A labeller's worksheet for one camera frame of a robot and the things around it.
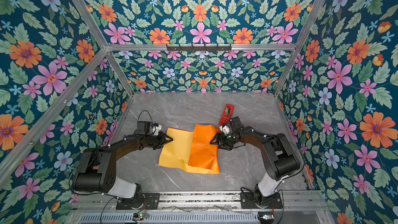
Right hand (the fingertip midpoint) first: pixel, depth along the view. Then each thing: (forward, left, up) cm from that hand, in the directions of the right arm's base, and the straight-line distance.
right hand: (215, 145), depth 89 cm
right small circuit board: (-34, -23, -4) cm, 41 cm away
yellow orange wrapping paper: (-4, +13, +2) cm, 14 cm away
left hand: (+4, +25, +5) cm, 25 cm away
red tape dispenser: (+21, -8, +2) cm, 23 cm away
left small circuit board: (-33, +36, -4) cm, 49 cm away
